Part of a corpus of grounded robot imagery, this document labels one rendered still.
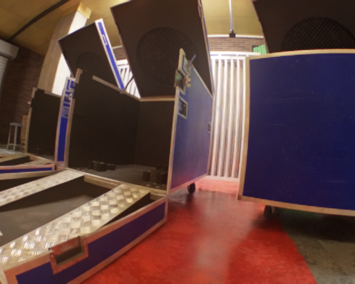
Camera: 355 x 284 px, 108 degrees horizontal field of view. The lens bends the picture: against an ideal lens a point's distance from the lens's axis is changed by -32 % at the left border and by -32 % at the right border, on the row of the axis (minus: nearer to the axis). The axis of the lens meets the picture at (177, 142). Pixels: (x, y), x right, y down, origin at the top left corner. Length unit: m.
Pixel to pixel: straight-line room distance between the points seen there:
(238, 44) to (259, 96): 3.76
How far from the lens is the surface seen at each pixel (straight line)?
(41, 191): 1.13
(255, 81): 1.05
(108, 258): 0.65
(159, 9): 1.84
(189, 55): 1.91
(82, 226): 0.74
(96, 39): 2.33
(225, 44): 4.72
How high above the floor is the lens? 0.40
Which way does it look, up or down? 2 degrees up
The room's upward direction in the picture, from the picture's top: 5 degrees clockwise
